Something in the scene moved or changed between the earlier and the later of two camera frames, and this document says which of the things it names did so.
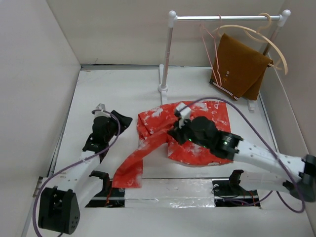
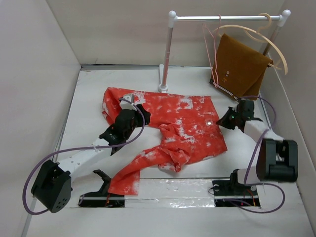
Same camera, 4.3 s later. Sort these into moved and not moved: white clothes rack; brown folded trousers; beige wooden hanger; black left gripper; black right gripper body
Moved: black left gripper; black right gripper body
Not moved: white clothes rack; beige wooden hanger; brown folded trousers
